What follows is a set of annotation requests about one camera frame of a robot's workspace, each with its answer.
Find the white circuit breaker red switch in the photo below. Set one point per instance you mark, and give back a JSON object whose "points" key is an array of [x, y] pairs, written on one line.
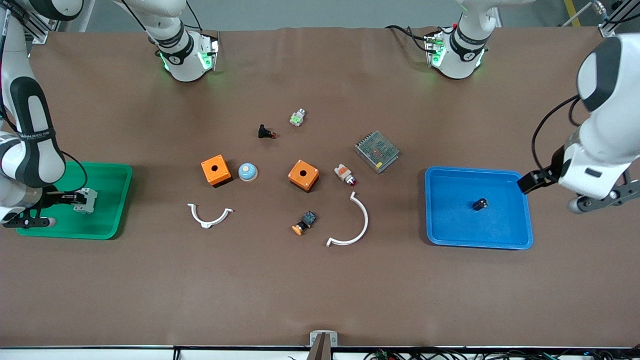
{"points": [[89, 200]]}

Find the small black capacitor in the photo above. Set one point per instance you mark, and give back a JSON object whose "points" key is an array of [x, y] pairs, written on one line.
{"points": [[480, 204]]}

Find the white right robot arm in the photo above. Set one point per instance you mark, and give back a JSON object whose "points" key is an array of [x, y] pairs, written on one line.
{"points": [[10, 60]]}

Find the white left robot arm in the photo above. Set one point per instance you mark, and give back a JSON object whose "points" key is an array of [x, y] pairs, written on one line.
{"points": [[615, 125]]}

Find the green plastic tray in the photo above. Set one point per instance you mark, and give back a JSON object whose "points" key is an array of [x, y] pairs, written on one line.
{"points": [[100, 220]]}

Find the blue plastic tray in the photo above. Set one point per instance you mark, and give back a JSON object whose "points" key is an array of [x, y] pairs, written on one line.
{"points": [[450, 220]]}

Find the small white curved clamp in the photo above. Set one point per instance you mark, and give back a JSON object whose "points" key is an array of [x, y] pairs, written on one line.
{"points": [[200, 219]]}

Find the left orange button box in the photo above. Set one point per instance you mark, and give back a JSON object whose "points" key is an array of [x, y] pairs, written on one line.
{"points": [[216, 170]]}

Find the orange button box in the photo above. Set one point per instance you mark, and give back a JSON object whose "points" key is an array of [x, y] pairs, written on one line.
{"points": [[216, 170], [303, 175]]}

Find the metal mesh power supply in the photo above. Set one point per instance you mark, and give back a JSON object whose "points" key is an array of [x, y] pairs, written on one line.
{"points": [[376, 151]]}

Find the large white curved clamp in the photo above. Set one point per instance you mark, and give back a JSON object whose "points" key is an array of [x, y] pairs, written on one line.
{"points": [[365, 220]]}

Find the blue dome buzzer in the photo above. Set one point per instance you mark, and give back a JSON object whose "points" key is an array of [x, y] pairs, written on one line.
{"points": [[247, 172]]}

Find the red pilot light orange collar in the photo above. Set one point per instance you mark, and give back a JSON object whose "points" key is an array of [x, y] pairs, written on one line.
{"points": [[344, 173]]}

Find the right orange button box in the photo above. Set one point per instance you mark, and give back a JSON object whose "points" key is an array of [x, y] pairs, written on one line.
{"points": [[303, 175]]}

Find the orange mushroom push button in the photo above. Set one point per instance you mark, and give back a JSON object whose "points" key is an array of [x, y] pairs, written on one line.
{"points": [[305, 222]]}

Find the green illuminated push button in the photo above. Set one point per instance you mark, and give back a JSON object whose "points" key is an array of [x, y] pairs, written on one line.
{"points": [[297, 117]]}

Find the aluminium frame profile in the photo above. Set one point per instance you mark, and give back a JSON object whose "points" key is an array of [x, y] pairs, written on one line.
{"points": [[617, 20], [37, 30]]}

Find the small black switch red tip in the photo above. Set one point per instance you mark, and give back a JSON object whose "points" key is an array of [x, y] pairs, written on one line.
{"points": [[265, 131]]}

